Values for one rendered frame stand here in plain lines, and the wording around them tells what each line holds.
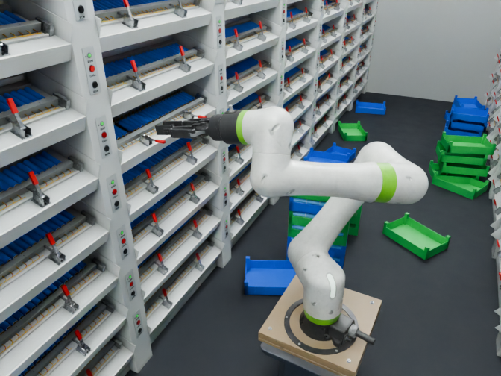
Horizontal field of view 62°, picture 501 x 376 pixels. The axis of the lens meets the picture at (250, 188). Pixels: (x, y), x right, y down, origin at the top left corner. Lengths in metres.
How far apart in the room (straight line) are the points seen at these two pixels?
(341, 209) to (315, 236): 0.13
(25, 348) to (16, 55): 0.77
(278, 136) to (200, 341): 1.12
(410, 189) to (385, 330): 0.92
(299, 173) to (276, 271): 1.20
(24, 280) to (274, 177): 0.71
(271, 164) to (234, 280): 1.20
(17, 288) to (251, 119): 0.74
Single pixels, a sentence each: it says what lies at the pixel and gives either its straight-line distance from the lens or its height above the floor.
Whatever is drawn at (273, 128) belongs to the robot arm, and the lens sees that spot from 1.06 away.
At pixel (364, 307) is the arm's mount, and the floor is 0.33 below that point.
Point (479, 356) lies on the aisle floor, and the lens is 2.08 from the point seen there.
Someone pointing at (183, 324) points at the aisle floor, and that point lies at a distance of 1.98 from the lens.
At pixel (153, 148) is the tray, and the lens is 1.48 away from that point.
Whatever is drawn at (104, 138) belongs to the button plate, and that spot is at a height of 0.98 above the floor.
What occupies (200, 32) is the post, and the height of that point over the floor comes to 1.18.
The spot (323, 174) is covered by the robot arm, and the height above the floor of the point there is 0.94.
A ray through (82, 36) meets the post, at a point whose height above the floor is 1.26.
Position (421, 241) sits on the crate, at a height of 0.00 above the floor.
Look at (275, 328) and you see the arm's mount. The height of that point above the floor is 0.32.
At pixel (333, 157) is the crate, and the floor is 0.10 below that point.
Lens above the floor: 1.44
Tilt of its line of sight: 29 degrees down
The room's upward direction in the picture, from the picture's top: straight up
